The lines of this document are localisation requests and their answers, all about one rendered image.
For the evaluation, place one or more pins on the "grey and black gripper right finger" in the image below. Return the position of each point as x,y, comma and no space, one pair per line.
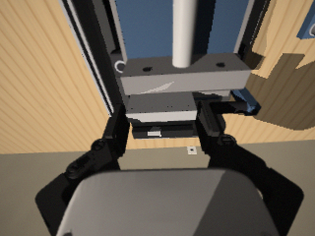
282,197

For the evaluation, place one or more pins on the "dark grey slotted block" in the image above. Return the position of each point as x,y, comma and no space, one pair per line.
164,115

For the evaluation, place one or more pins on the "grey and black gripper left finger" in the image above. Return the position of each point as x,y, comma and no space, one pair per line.
52,200

